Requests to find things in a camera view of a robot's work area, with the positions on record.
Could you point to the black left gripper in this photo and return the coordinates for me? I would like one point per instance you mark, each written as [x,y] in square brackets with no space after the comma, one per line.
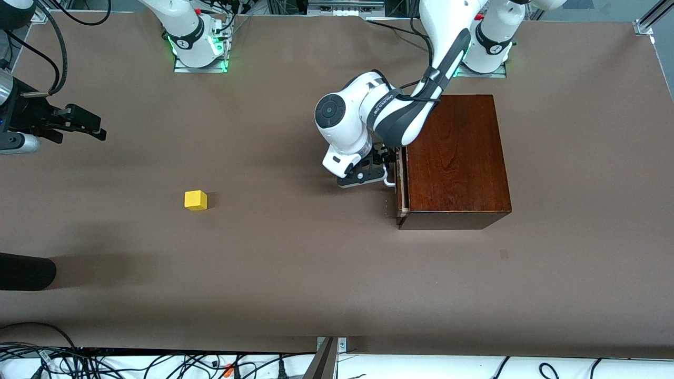
[380,156]

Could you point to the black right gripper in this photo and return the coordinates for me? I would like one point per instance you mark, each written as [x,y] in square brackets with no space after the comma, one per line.
[27,117]

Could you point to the yellow cube block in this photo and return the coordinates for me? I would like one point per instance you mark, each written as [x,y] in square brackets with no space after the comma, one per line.
[195,201]

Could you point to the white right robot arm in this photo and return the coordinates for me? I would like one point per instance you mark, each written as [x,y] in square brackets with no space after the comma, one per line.
[184,26]

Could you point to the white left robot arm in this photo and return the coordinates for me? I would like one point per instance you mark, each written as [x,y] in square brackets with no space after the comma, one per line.
[342,121]

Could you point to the dark brown wooden cabinet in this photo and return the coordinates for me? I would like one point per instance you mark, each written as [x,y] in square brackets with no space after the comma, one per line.
[453,158]

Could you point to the black ribbed cylinder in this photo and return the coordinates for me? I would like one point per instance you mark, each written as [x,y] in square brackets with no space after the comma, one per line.
[26,271]

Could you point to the silver metal box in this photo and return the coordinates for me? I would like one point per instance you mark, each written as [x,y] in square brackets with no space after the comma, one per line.
[345,6]

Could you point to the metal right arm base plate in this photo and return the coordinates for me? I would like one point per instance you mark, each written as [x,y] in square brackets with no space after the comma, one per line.
[181,67]

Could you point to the aluminium frame profile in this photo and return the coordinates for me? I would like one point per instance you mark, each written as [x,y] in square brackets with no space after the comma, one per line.
[42,13]
[650,18]

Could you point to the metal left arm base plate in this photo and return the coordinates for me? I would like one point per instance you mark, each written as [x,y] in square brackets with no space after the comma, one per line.
[500,73]

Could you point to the silver metal bracket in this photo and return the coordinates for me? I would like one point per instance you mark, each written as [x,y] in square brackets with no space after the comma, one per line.
[342,345]

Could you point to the dark grey mount beam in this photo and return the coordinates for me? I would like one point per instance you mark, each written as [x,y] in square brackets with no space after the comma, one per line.
[325,363]

